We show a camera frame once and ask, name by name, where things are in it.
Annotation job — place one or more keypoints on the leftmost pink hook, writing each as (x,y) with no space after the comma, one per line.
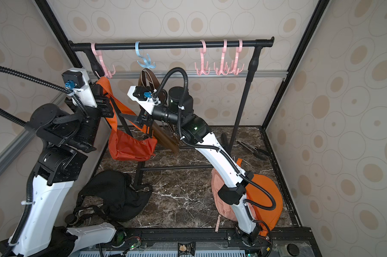
(105,71)

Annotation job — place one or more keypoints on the small snack packet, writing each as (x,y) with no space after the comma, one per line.
(186,249)

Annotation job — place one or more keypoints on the rightmost pink hook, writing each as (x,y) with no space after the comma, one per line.
(235,69)

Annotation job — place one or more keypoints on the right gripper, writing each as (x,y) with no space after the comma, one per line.
(142,118)

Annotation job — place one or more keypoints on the black tongs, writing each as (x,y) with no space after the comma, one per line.
(257,152)

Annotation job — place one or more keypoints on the brown leather bag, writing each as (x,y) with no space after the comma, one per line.
(163,135)

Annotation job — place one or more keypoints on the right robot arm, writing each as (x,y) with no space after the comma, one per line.
(169,101)

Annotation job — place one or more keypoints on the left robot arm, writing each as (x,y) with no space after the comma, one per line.
(67,139)

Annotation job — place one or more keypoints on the black base frame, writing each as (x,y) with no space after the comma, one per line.
(180,236)

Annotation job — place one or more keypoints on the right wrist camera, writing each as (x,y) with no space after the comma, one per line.
(144,98)

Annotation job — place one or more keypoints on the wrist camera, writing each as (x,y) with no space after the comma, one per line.
(144,98)
(77,79)

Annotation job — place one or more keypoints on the black clothes rack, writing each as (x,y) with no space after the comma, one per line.
(258,45)

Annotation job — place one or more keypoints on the black round cap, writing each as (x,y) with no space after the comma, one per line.
(292,250)

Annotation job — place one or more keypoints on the middle pink hook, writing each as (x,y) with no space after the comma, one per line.
(204,68)

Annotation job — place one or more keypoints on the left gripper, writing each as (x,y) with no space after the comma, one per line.
(104,105)

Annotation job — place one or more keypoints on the aluminium rail left wall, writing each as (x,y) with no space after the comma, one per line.
(13,139)

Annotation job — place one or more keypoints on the light blue hook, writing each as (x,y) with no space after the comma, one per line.
(146,61)

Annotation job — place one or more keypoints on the red-orange waist bag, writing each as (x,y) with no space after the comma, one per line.
(123,147)

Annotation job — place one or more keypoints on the pink hook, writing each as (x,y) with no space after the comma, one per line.
(204,68)
(105,71)
(235,69)
(223,69)

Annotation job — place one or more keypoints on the bright orange bag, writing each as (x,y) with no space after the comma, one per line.
(256,203)

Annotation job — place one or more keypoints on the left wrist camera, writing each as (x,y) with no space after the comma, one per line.
(77,79)

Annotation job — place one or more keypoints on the black bag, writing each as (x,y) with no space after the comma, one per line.
(121,200)

